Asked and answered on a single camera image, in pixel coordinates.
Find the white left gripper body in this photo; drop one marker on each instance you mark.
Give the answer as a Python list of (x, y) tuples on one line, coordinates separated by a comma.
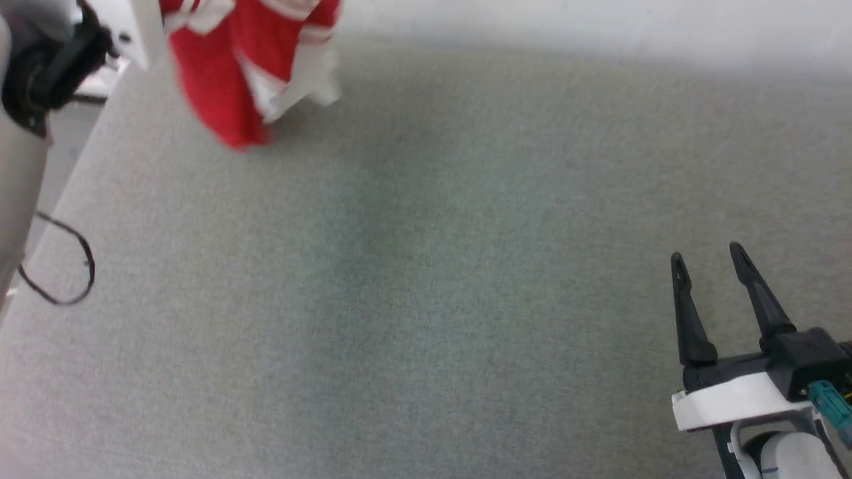
[(148, 33)]

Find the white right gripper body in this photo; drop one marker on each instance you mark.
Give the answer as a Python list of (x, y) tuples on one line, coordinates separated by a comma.
[(732, 402)]

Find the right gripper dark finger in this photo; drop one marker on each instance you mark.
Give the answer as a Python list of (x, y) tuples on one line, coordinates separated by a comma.
[(762, 303), (689, 319)]

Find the red and white t-shirt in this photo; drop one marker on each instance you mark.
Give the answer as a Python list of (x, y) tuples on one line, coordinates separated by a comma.
[(223, 73)]

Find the grey fabric sofa seat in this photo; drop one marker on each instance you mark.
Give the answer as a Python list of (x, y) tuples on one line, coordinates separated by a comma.
[(426, 279)]

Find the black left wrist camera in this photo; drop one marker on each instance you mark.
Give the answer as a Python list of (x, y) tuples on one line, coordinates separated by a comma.
[(90, 40)]

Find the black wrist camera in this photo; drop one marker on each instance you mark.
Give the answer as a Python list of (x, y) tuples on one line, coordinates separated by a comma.
[(90, 40), (809, 359)]

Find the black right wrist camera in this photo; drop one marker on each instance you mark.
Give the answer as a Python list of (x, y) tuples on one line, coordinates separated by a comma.
[(809, 359)]

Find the teal right camera connector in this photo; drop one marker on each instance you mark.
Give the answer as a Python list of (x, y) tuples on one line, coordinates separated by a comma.
[(832, 402)]

